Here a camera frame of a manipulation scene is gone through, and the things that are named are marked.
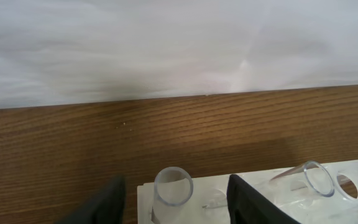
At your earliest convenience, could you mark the clear test tube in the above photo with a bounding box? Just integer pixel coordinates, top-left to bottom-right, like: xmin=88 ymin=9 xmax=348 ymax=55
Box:
xmin=270 ymin=160 xmax=336 ymax=198
xmin=151 ymin=166 xmax=195 ymax=224

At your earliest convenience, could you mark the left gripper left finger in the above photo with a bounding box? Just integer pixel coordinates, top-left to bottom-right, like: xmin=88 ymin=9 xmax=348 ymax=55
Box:
xmin=54 ymin=175 xmax=127 ymax=224

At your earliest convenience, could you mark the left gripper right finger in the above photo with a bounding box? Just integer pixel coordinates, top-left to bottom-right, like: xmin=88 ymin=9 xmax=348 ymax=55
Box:
xmin=226 ymin=174 xmax=301 ymax=224

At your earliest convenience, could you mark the white test tube rack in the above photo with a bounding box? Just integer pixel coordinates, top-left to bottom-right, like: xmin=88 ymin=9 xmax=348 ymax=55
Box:
xmin=136 ymin=157 xmax=358 ymax=224

